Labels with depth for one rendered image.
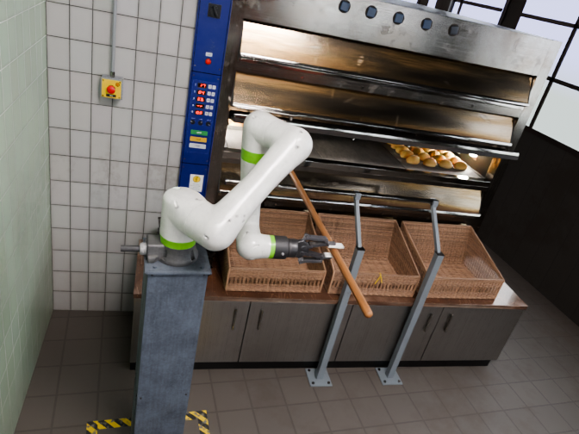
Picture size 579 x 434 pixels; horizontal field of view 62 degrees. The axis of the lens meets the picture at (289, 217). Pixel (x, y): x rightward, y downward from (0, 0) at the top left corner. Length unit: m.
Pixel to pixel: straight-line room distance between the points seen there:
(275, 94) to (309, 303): 1.17
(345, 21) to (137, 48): 1.07
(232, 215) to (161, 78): 1.28
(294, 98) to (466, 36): 1.03
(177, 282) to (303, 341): 1.38
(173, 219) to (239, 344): 1.39
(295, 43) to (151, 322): 1.61
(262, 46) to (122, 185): 1.08
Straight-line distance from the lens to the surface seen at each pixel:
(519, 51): 3.24
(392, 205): 3.18
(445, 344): 3.37
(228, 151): 2.76
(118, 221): 2.96
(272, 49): 2.63
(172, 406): 2.11
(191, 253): 1.70
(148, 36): 2.59
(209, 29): 2.55
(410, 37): 2.86
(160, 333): 1.83
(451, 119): 3.14
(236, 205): 1.51
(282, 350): 2.93
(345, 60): 2.75
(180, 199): 1.57
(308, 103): 2.75
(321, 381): 3.09
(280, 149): 1.60
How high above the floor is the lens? 2.16
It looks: 27 degrees down
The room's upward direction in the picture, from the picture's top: 13 degrees clockwise
